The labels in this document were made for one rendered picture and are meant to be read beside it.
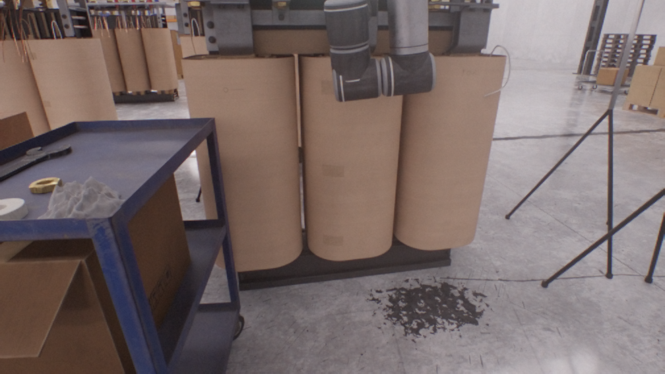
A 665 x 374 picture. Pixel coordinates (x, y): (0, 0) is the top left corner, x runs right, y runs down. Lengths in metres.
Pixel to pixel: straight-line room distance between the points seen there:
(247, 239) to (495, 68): 1.21
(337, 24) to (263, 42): 0.52
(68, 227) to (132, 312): 0.17
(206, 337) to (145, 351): 0.71
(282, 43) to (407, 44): 0.58
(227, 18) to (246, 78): 0.20
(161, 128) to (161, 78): 5.75
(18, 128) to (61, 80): 1.80
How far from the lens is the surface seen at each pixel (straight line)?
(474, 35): 1.46
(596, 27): 14.02
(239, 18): 1.25
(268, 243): 1.45
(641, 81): 7.43
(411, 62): 0.92
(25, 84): 3.51
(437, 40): 1.49
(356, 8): 0.87
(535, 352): 1.67
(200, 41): 2.89
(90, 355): 0.82
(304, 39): 1.34
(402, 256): 1.81
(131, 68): 7.06
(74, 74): 3.27
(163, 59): 6.90
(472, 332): 1.64
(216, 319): 1.48
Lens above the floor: 1.15
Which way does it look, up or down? 22 degrees down
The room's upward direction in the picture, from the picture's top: straight up
